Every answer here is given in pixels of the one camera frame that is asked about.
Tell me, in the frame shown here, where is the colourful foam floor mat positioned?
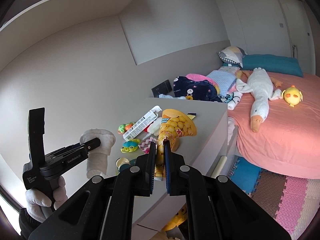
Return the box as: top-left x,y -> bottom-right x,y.
226,156 -> 319,239

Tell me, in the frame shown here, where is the green frog orange toy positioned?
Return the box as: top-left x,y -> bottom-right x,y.
118,122 -> 135,134

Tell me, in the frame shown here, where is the white cartoon print cloth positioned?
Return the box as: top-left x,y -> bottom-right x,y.
221,91 -> 242,111

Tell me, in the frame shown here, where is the navy rabbit print blanket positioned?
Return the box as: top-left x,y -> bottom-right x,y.
173,76 -> 222,102

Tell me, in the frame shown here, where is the white goose plush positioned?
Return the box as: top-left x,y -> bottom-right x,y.
236,67 -> 283,133

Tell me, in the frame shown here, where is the pink fleece blanket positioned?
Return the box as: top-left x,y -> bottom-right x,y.
185,73 -> 217,86

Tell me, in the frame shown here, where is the black wall switch panel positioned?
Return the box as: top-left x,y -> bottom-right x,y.
151,80 -> 172,98

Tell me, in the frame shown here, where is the grey 3M corner guard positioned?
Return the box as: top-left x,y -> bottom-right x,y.
138,137 -> 157,154

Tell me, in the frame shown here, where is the yellow bear plush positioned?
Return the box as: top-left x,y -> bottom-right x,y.
161,204 -> 188,232

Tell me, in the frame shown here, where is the yellow snack bag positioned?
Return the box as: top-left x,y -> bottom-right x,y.
155,109 -> 197,181

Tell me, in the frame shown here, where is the yellow chick plush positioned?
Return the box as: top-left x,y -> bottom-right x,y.
281,85 -> 303,107

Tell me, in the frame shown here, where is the white gloved left hand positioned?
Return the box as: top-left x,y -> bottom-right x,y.
25,176 -> 68,223

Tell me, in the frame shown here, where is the teal pillow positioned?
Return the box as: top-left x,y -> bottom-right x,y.
241,54 -> 304,78

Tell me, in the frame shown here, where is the white wardrobe door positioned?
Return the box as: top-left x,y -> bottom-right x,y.
232,0 -> 316,74

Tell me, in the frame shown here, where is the patchwork grey yellow pillow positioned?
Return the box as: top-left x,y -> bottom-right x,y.
217,46 -> 247,68

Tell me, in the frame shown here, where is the white printed carton box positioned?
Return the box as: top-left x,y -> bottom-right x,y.
123,106 -> 162,141

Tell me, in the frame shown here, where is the light blue knitted blanket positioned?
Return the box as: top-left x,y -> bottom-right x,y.
207,70 -> 236,96

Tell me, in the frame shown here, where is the pink bed sheet mattress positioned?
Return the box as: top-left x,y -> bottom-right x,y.
228,72 -> 320,179

